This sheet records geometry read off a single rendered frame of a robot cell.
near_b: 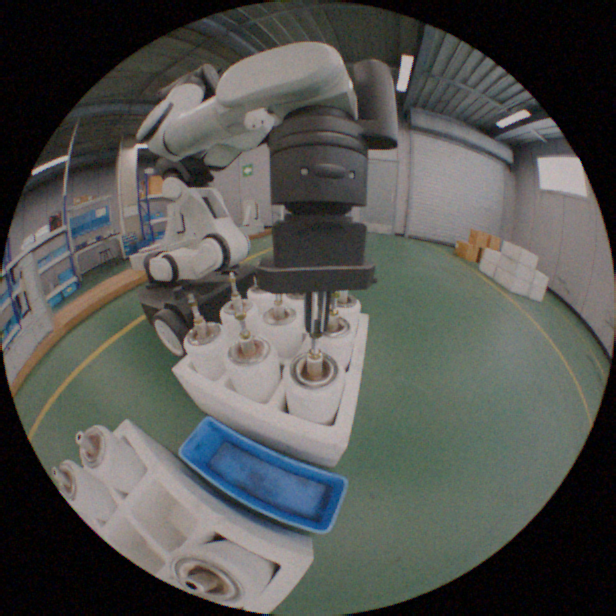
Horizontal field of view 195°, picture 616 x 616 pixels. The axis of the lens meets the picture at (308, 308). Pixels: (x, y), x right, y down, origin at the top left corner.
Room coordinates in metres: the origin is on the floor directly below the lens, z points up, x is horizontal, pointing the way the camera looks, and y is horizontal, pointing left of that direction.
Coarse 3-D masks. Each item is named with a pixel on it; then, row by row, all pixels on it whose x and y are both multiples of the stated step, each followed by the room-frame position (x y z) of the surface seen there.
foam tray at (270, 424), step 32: (352, 352) 0.31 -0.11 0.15; (192, 384) 0.18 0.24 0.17; (224, 384) 0.19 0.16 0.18; (352, 384) 0.20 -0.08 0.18; (224, 416) 0.17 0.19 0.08; (256, 416) 0.13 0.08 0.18; (288, 416) 0.13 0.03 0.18; (352, 416) 0.13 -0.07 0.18; (288, 448) 0.11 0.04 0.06; (320, 448) 0.09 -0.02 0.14
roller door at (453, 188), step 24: (432, 144) 4.48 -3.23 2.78; (456, 144) 4.24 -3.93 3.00; (432, 168) 4.48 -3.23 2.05; (456, 168) 4.26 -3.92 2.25; (480, 168) 4.02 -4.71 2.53; (504, 168) 3.71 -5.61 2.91; (432, 192) 4.47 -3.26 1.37; (456, 192) 4.25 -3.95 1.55; (480, 192) 4.02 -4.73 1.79; (504, 192) 3.71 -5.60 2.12; (408, 216) 4.61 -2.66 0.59; (432, 216) 4.45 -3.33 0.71; (456, 216) 4.24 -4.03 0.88; (480, 216) 4.01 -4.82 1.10; (504, 216) 3.69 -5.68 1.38; (432, 240) 4.42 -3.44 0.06; (456, 240) 4.20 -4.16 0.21
